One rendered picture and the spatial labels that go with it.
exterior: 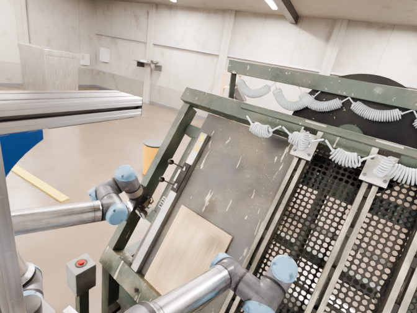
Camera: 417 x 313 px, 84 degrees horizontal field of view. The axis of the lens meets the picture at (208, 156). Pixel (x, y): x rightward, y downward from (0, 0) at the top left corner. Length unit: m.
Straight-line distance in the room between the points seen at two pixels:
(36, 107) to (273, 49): 8.60
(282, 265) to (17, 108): 0.71
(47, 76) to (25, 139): 7.29
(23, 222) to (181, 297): 0.50
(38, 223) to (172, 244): 0.83
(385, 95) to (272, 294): 1.31
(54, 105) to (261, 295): 0.67
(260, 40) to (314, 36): 1.72
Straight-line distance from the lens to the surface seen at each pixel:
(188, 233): 1.44
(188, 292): 0.65
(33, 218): 0.87
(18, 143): 0.47
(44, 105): 0.47
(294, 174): 1.27
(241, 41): 9.27
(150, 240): 1.57
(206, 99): 1.55
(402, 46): 8.71
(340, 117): 1.78
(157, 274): 1.57
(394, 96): 1.71
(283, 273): 0.77
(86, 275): 1.68
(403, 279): 1.22
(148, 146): 4.30
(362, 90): 1.72
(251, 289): 0.77
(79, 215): 0.88
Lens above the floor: 2.13
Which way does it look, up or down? 21 degrees down
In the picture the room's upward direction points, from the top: 11 degrees clockwise
